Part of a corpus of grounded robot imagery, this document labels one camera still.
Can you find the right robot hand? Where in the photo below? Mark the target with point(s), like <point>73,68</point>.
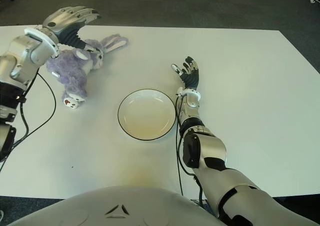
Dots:
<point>191,78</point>

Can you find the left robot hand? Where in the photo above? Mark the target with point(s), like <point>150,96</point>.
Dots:
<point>65,17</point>

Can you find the purple plush bunny doll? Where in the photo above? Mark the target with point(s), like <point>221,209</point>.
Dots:
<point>72,71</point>

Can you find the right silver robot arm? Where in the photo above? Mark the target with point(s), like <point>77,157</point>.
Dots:
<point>212,146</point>

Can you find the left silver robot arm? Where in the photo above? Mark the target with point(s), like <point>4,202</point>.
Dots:
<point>25,54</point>

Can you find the white plate black rim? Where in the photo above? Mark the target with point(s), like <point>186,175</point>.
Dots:
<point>146,116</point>

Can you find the grey robot torso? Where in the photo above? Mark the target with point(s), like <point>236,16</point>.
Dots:
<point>120,206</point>

